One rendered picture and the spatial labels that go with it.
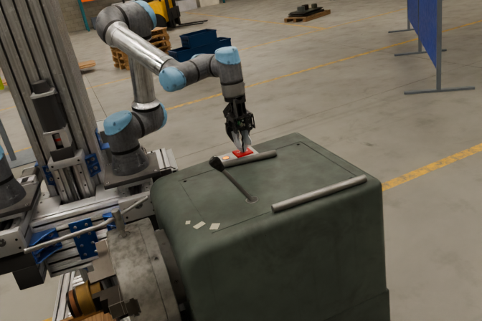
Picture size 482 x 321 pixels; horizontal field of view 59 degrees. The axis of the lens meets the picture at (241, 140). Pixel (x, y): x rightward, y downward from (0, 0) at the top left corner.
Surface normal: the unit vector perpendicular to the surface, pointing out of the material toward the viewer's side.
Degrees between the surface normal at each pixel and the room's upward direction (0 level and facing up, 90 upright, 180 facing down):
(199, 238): 0
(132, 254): 32
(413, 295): 0
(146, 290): 67
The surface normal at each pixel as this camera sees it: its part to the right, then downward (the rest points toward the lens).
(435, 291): -0.16, -0.91
